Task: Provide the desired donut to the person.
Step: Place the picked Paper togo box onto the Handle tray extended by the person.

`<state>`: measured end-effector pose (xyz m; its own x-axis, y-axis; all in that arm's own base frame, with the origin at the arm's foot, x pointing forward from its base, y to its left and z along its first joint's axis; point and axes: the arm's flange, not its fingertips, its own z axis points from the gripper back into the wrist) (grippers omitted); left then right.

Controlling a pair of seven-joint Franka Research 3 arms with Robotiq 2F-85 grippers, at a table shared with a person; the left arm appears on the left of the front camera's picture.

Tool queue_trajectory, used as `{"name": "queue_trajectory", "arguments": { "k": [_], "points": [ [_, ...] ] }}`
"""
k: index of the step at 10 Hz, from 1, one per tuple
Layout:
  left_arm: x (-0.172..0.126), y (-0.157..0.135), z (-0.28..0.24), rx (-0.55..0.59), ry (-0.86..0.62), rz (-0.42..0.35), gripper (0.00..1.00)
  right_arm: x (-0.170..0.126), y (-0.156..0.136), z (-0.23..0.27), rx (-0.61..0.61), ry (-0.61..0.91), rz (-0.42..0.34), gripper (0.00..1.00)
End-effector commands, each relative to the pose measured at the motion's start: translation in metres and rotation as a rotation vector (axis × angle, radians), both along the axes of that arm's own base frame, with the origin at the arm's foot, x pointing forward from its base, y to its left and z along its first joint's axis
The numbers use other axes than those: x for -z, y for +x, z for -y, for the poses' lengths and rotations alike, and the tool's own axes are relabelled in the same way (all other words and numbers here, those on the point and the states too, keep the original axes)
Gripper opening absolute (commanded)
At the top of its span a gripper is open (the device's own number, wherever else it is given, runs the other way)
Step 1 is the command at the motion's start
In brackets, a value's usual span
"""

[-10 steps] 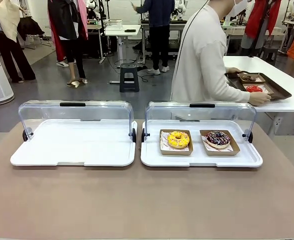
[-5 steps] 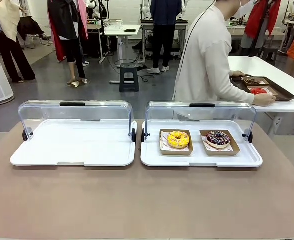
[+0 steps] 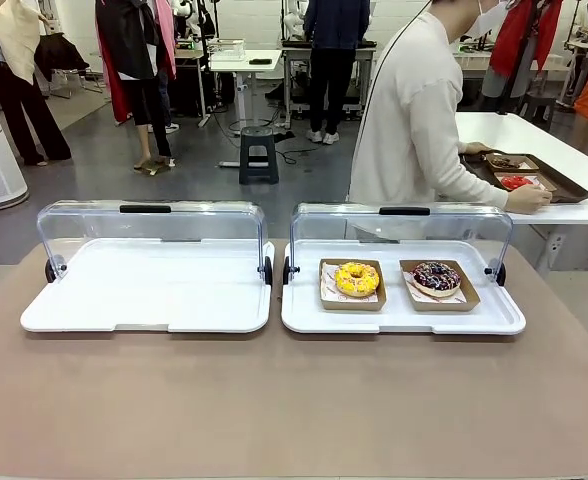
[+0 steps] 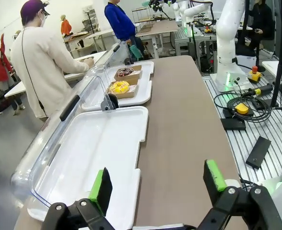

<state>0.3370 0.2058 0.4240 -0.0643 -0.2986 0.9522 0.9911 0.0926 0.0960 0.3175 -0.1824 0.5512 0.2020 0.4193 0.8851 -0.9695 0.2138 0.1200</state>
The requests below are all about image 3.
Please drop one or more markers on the mannequin with black pink garments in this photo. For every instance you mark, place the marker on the mannequin with black pink garments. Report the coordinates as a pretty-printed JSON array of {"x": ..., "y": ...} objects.
[{"x": 134, "y": 50}]

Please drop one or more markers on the person's right hand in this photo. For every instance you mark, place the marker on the person's right hand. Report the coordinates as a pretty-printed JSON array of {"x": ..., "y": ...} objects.
[{"x": 526, "y": 200}]

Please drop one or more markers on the mannequin with red garment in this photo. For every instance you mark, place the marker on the mannequin with red garment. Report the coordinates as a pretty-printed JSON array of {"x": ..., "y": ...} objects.
[{"x": 519, "y": 45}]

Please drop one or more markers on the dark grey plastic stool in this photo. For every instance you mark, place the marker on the dark grey plastic stool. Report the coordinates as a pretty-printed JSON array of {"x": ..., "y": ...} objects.
[{"x": 258, "y": 160}]

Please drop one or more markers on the red glazed donut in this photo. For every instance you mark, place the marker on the red glazed donut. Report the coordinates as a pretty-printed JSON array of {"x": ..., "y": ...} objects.
[
  {"x": 549, "y": 182},
  {"x": 516, "y": 182}
]

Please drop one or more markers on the person in white cardigan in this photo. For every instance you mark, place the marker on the person in white cardigan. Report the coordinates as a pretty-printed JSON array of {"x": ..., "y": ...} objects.
[{"x": 414, "y": 100}]

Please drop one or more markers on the white table leg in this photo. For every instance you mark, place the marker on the white table leg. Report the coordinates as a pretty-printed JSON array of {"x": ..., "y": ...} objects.
[{"x": 549, "y": 250}]

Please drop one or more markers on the clear plastic box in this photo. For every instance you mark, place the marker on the clear plastic box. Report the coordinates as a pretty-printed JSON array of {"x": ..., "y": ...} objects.
[{"x": 226, "y": 50}]

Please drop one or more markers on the clear display lid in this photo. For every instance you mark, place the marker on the clear display lid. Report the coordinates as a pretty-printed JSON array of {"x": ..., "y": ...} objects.
[
  {"x": 84, "y": 225},
  {"x": 324, "y": 225}
]

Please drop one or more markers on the dark sprinkled donut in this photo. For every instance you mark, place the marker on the dark sprinkled donut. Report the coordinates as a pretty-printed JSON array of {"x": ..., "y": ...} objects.
[{"x": 449, "y": 305}]

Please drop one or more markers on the person's left forearm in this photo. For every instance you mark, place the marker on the person's left forearm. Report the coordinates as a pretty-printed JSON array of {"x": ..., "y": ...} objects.
[{"x": 461, "y": 146}]

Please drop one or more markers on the black jacket on chair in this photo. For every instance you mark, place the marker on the black jacket on chair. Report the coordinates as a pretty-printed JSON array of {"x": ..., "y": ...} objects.
[{"x": 59, "y": 55}]

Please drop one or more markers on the white standing desk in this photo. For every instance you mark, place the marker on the white standing desk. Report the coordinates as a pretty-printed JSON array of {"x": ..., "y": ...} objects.
[{"x": 244, "y": 67}]

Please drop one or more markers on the large white table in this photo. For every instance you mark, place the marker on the large white table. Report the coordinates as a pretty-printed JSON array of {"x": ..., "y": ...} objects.
[{"x": 564, "y": 135}]

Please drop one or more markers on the dark brown serving tray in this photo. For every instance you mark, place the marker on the dark brown serving tray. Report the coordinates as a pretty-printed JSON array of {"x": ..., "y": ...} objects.
[{"x": 571, "y": 190}]

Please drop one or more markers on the white printed paper liner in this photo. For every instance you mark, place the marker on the white printed paper liner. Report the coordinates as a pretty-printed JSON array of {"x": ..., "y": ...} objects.
[
  {"x": 328, "y": 282},
  {"x": 466, "y": 295}
]

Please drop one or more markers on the person's right forearm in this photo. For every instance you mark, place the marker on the person's right forearm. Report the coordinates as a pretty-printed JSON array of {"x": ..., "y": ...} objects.
[{"x": 474, "y": 182}]

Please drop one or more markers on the person in blue jacket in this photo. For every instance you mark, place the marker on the person in blue jacket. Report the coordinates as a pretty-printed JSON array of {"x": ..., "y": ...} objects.
[{"x": 336, "y": 50}]

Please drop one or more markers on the black lid hinge knob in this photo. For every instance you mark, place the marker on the black lid hinge knob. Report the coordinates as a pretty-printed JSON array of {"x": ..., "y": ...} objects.
[
  {"x": 286, "y": 272},
  {"x": 268, "y": 272},
  {"x": 500, "y": 275},
  {"x": 50, "y": 272}
]

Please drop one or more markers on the chocolate donut with coloured sprinkles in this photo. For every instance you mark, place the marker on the chocolate donut with coloured sprinkles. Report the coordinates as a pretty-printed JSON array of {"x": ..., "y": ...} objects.
[{"x": 426, "y": 285}]

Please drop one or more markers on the pair of sandals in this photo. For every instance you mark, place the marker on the pair of sandals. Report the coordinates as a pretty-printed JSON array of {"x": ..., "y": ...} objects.
[{"x": 149, "y": 167}]

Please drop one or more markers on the yellow sprinkled donut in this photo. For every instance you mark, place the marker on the yellow sprinkled donut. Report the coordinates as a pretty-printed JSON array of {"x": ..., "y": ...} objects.
[
  {"x": 344, "y": 285},
  {"x": 354, "y": 304}
]

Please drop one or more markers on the mannequin with cream top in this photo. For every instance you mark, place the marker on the mannequin with cream top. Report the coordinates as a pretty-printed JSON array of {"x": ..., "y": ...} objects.
[{"x": 19, "y": 75}]

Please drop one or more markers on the white face mask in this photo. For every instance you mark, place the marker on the white face mask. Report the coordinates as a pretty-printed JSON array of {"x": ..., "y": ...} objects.
[{"x": 486, "y": 17}]

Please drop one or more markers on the white display tray base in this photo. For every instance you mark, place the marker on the white display tray base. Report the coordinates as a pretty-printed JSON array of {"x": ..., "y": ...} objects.
[
  {"x": 139, "y": 290},
  {"x": 399, "y": 320}
]

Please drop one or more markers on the person's left hand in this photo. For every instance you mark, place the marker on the person's left hand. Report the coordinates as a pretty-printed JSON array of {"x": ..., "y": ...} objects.
[{"x": 478, "y": 148}]

